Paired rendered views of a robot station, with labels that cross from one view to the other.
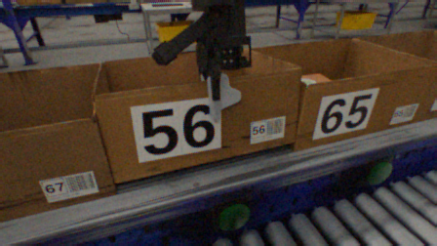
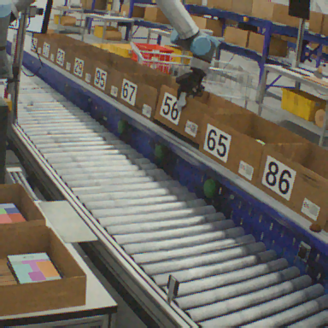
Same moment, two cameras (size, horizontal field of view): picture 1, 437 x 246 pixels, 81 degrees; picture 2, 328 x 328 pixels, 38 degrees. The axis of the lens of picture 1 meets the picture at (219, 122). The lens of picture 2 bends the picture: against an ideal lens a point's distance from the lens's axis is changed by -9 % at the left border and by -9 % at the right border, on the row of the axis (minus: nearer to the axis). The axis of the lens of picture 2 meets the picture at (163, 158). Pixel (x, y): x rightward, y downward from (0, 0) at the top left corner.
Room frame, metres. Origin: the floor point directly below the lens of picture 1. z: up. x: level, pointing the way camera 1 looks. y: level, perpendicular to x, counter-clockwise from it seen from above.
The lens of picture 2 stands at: (-0.15, -2.18, 1.55)
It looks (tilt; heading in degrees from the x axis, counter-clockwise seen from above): 19 degrees down; 77
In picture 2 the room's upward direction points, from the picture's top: 9 degrees clockwise
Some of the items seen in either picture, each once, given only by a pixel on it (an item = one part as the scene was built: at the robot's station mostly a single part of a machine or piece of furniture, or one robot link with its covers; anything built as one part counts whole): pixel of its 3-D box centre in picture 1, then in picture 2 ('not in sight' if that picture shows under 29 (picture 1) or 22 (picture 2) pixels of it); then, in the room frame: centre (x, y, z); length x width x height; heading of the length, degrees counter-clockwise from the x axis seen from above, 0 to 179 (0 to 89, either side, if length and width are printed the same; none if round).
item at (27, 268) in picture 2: not in sight; (37, 273); (-0.18, -1.02, 0.78); 0.19 x 0.14 x 0.02; 109
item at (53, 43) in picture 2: not in sight; (65, 50); (-0.11, 1.91, 0.96); 0.39 x 0.29 x 0.17; 109
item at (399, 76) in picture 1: (328, 85); (254, 147); (0.68, -0.31, 0.96); 0.39 x 0.29 x 0.17; 110
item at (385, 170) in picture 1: (379, 174); (208, 188); (0.48, -0.40, 0.81); 0.07 x 0.01 x 0.07; 110
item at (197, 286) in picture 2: not in sight; (230, 279); (0.42, -0.94, 0.72); 0.52 x 0.05 x 0.05; 20
